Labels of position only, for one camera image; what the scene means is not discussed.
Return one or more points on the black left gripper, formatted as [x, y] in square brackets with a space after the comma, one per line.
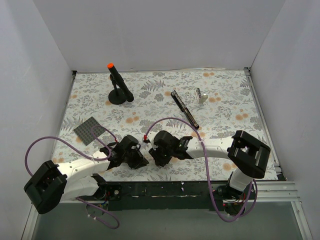
[136, 157]

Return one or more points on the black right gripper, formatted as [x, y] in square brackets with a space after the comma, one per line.
[159, 154]

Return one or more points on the black stapler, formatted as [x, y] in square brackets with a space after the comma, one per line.
[184, 109]

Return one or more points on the beige stapler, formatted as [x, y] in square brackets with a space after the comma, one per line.
[201, 97]

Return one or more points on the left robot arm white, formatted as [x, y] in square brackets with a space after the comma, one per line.
[56, 182]

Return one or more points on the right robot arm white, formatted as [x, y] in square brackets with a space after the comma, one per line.
[249, 154]

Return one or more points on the grey perforated plate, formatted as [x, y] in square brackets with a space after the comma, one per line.
[85, 129]

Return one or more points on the floral patterned table mat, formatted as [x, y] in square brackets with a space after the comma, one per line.
[230, 107]

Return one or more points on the black microphone on stand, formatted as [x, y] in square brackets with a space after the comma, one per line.
[120, 93]

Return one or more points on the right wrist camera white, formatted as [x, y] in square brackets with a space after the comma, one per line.
[149, 139]

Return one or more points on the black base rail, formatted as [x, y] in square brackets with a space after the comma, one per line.
[172, 195]

